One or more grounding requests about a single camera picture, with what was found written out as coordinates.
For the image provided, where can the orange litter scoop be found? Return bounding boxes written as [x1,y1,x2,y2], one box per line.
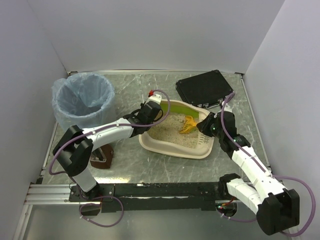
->
[178,115,197,134]

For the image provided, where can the beige green litter box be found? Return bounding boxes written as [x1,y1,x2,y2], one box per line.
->
[138,100,214,159]

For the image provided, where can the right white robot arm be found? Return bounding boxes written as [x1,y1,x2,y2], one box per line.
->
[196,111,300,236]

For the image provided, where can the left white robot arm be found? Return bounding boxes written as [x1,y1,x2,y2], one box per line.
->
[53,100,163,198]

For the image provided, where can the black hard case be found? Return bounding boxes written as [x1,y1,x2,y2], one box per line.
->
[175,69,234,109]

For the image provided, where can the trash bin with blue bag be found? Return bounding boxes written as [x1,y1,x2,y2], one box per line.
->
[51,72,117,132]

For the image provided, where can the brown leather holder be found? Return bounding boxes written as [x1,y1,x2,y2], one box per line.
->
[89,144,114,170]

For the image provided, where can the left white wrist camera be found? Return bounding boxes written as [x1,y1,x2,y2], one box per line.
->
[146,90,162,104]

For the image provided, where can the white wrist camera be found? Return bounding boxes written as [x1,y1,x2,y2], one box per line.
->
[146,90,162,104]
[221,101,233,113]

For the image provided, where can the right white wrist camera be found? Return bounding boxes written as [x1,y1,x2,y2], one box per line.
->
[221,101,233,113]

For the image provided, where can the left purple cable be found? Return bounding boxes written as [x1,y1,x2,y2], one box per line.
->
[47,89,171,228]

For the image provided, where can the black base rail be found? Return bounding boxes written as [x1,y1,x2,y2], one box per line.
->
[69,182,232,213]

